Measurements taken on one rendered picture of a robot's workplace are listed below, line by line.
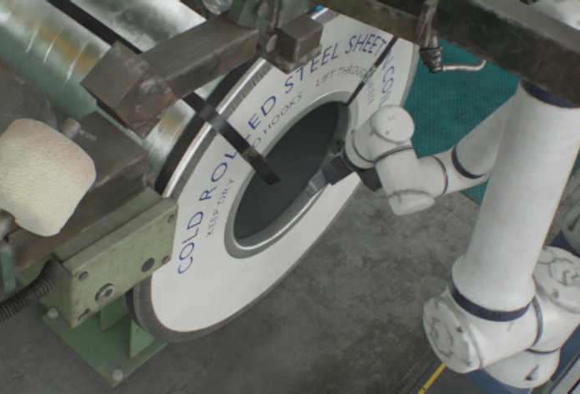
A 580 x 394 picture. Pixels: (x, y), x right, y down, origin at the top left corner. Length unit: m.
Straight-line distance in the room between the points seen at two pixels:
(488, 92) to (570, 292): 2.63
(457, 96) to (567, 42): 3.13
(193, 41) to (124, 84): 0.15
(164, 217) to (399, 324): 2.04
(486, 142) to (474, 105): 2.46
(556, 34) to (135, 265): 0.61
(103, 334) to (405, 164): 1.48
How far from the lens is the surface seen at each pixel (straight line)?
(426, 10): 0.92
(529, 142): 1.30
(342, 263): 3.17
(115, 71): 1.00
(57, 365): 2.81
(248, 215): 2.53
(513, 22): 0.97
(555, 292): 1.63
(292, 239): 2.64
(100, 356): 2.80
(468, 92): 4.14
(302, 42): 1.17
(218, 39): 1.11
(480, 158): 1.66
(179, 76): 1.05
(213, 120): 1.78
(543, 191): 1.35
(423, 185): 1.67
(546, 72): 0.99
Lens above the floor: 2.41
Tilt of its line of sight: 46 degrees down
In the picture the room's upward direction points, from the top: 13 degrees clockwise
